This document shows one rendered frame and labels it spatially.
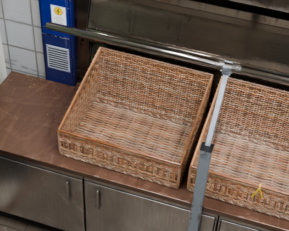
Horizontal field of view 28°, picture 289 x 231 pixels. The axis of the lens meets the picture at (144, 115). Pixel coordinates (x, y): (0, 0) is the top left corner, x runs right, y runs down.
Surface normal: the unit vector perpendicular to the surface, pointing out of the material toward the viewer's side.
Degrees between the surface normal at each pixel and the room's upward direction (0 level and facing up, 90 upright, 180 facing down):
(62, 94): 0
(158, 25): 70
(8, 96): 0
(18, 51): 90
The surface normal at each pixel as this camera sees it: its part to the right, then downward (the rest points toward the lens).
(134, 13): -0.28, 0.34
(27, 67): -0.31, 0.63
